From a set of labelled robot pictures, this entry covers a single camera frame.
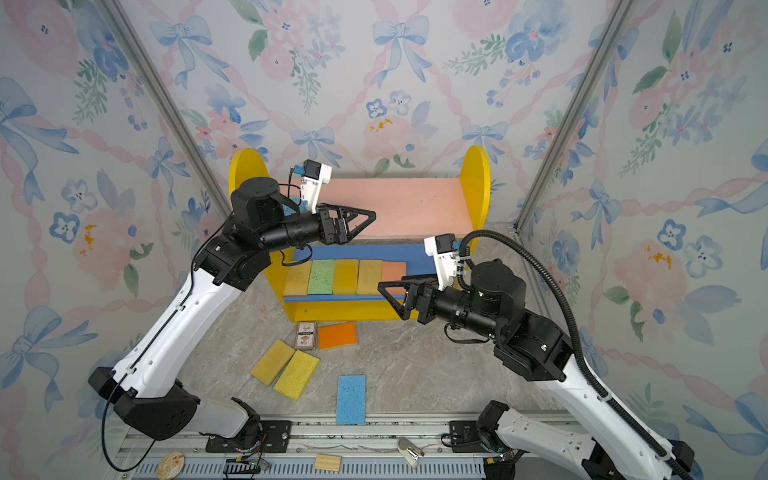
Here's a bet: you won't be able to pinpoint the bright yellow sponge left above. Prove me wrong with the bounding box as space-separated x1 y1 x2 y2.
273 351 320 401

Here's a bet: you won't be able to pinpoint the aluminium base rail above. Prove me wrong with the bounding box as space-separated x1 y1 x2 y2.
98 410 631 480

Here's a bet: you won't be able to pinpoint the small wooden block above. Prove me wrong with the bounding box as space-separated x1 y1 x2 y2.
314 454 342 473

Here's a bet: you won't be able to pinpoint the green sponge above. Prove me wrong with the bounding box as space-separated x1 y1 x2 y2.
308 259 336 295

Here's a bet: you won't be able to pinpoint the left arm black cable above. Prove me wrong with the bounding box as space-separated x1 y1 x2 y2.
98 233 208 474

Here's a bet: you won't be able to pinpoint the metal clip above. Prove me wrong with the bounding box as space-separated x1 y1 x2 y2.
397 437 425 469

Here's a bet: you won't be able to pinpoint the dark orange sponge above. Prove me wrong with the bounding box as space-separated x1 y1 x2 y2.
317 322 358 350

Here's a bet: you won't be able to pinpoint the round wooden disc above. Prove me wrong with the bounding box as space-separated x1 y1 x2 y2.
156 452 185 480

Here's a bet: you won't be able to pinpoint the playing card box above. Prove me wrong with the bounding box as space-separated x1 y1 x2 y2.
294 322 317 351

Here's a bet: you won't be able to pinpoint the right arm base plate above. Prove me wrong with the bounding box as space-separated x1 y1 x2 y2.
448 418 534 455

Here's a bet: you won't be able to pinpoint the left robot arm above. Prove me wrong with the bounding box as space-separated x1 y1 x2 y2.
89 177 376 451

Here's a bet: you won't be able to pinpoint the deep yellow sponge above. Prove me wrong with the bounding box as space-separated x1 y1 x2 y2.
332 259 359 296

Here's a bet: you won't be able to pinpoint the light orange sponge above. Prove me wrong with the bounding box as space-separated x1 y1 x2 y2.
381 261 407 297

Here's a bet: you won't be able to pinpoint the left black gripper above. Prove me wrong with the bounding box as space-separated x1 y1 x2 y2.
259 206 374 260

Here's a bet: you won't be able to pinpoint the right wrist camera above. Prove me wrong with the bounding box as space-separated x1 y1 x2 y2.
423 233 459 291

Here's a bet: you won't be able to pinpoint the yellow shelf pink blue boards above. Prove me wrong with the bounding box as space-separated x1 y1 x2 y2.
265 146 491 322

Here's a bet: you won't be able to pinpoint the blue sponge front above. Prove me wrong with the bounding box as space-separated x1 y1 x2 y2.
336 375 366 425

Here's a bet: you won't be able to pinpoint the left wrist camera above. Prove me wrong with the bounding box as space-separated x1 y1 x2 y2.
290 159 332 214

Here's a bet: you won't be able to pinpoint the dull yellow sponge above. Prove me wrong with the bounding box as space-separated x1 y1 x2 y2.
282 261 312 297

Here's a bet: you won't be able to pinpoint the yellow sponge far left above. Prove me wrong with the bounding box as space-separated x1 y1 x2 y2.
250 340 296 386

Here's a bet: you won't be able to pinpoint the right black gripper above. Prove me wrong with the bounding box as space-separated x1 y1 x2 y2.
382 273 506 346

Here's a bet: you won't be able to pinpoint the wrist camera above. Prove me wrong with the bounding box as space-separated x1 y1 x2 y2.
423 233 459 291
290 159 332 214

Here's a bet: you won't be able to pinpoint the blue sponge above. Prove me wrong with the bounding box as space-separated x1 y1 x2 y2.
278 195 301 216
336 375 366 425

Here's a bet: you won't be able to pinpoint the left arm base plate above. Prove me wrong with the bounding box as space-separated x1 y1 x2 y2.
205 420 293 455

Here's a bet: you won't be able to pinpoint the tan yellow sponge front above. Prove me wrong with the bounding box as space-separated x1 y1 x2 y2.
356 260 383 296

